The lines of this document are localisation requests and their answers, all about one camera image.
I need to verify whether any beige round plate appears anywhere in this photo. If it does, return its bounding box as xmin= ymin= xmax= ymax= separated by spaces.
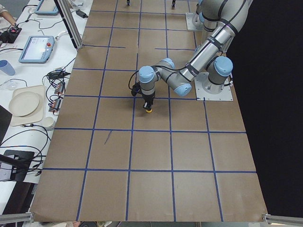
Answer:
xmin=9 ymin=92 xmax=40 ymax=116

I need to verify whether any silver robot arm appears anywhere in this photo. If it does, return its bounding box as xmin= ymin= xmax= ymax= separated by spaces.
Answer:
xmin=194 ymin=0 xmax=205 ymax=25
xmin=132 ymin=0 xmax=250 ymax=113

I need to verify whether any black device box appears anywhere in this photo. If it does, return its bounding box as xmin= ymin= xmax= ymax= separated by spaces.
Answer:
xmin=0 ymin=149 xmax=35 ymax=182

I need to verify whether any beige tray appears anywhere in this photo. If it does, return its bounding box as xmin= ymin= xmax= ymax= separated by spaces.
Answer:
xmin=9 ymin=85 xmax=45 ymax=126

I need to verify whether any aluminium frame post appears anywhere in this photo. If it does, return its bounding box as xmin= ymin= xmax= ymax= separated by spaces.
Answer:
xmin=54 ymin=0 xmax=83 ymax=50

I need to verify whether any far teach pendant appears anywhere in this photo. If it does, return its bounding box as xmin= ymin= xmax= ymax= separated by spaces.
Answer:
xmin=35 ymin=0 xmax=59 ymax=16

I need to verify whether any black power adapter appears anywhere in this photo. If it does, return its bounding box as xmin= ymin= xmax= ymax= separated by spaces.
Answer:
xmin=75 ymin=10 xmax=88 ymax=18

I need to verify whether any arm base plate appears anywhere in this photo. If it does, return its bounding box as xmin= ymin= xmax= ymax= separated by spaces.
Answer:
xmin=185 ymin=12 xmax=203 ymax=31
xmin=194 ymin=72 xmax=233 ymax=101

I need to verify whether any blue plastic cup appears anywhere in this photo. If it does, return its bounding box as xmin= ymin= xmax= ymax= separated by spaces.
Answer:
xmin=0 ymin=60 xmax=15 ymax=76

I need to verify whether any near teach pendant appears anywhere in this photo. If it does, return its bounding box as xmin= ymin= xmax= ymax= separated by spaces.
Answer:
xmin=18 ymin=35 xmax=55 ymax=63

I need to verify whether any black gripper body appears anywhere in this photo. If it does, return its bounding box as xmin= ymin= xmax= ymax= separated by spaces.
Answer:
xmin=142 ymin=92 xmax=155 ymax=106

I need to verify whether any teach pendant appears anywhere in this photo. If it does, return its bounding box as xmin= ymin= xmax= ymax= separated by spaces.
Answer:
xmin=18 ymin=35 xmax=55 ymax=63
xmin=35 ymin=0 xmax=59 ymax=16

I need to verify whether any white paper cup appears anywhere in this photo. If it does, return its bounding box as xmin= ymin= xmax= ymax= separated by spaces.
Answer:
xmin=42 ymin=117 xmax=56 ymax=129

